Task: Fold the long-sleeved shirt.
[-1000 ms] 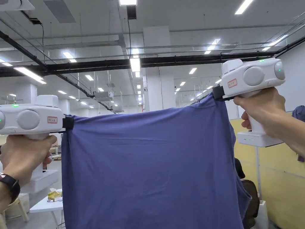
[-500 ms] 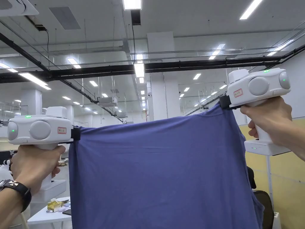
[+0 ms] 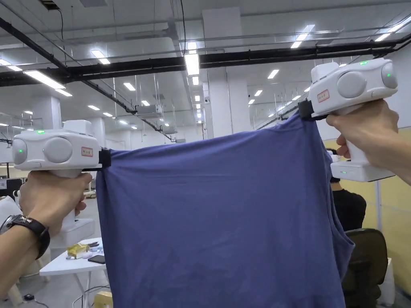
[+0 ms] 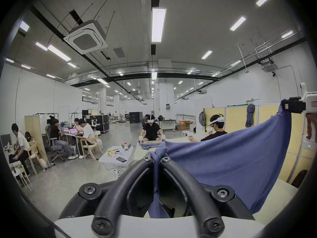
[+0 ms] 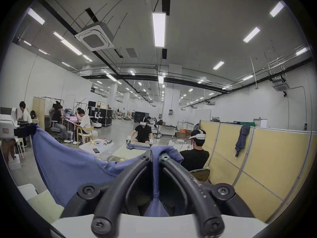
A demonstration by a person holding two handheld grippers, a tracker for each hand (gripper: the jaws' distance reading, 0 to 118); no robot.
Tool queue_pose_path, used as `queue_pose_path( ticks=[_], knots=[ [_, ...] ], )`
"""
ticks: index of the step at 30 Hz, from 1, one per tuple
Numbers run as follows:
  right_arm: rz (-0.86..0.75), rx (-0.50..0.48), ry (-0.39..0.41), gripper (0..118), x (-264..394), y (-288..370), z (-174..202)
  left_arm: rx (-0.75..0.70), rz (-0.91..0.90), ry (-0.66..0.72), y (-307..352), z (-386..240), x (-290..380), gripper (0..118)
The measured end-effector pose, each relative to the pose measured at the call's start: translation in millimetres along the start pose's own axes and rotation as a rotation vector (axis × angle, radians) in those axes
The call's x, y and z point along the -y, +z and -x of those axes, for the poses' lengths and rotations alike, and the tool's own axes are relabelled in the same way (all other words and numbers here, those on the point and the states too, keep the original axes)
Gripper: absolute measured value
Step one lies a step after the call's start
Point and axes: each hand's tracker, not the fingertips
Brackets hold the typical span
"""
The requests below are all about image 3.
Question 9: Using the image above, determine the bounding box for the person's right hand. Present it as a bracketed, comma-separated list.
[325, 99, 411, 186]

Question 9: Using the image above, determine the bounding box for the dark blue shirt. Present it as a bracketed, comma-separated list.
[96, 110, 356, 308]

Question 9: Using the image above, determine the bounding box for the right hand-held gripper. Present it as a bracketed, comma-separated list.
[298, 58, 399, 182]

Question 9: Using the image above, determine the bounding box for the black office chair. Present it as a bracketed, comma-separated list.
[340, 228, 389, 308]

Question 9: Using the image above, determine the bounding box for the white folding table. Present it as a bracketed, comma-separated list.
[39, 237, 110, 308]

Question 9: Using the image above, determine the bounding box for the person's left forearm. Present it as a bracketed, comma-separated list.
[0, 214, 51, 299]

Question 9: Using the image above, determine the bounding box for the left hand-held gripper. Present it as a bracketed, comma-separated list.
[12, 120, 112, 252]

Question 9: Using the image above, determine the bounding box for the person's left hand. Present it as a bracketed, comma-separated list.
[18, 170, 93, 237]

